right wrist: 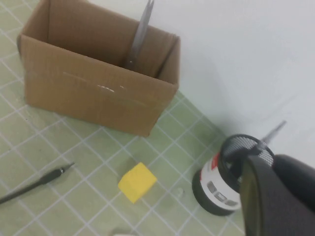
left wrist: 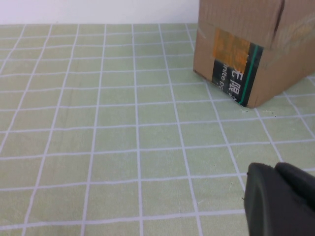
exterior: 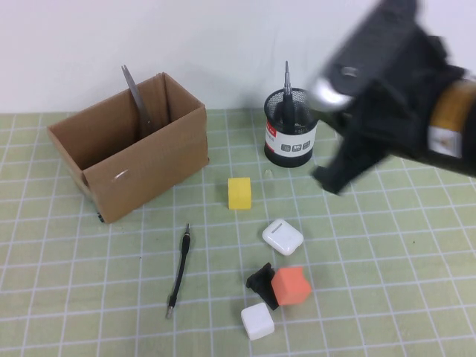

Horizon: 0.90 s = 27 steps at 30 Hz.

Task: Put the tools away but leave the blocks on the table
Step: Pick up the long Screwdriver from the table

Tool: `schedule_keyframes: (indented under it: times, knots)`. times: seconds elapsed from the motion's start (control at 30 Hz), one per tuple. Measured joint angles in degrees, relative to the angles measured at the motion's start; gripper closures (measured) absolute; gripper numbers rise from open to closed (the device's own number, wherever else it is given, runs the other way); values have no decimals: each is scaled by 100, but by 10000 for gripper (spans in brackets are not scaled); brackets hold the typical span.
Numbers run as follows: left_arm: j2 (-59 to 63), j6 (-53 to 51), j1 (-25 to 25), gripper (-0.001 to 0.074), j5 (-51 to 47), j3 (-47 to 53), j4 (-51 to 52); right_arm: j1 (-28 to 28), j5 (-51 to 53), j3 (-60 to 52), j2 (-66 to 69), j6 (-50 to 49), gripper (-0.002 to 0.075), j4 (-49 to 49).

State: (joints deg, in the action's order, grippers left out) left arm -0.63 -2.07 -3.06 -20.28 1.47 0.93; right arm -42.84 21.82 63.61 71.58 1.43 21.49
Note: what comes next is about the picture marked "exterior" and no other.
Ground black plastic bracket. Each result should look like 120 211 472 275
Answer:
245 262 280 311

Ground white earbuds case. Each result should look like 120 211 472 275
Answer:
262 218 304 257

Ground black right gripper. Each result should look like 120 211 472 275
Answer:
311 31 468 197

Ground open brown cardboard box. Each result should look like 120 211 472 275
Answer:
46 71 210 224

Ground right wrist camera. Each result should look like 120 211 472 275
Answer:
306 0 428 112

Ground green white-checked tablecloth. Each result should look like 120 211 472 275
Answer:
0 102 476 357

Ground black-handled precision screwdriver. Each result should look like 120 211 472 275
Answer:
281 60 297 126

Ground black mesh pen holder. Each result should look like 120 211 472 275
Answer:
264 88 324 169

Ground red-handled steel scissors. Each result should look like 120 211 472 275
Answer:
119 65 153 139

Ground yellow foam block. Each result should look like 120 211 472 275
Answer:
227 177 254 211

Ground white cube block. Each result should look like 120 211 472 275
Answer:
240 301 276 341

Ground orange foam block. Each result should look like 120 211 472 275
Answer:
270 266 312 307

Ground black flexible bit extension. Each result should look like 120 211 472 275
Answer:
165 222 192 320

